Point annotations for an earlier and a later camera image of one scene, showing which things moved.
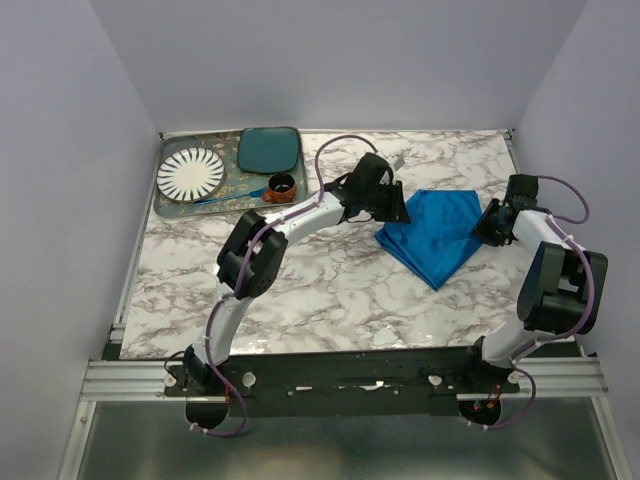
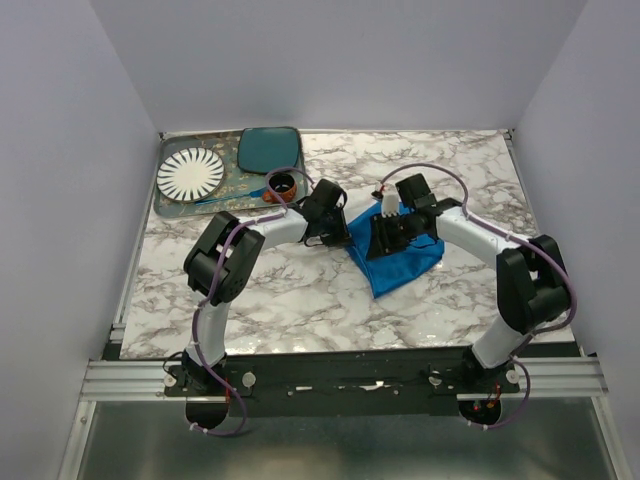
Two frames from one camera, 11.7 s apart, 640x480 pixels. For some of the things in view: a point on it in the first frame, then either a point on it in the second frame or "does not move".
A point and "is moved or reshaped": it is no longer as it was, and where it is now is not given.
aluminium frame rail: [128, 380] does not move
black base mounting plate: [349, 381] does not move
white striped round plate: [190, 175] does not move
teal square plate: [267, 150] does not move
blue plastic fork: [256, 192] does not move
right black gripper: [482, 229] to [381, 243]
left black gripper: [396, 211] to [342, 235]
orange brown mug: [282, 188] does not move
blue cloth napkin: [440, 238] is moved or reshaped
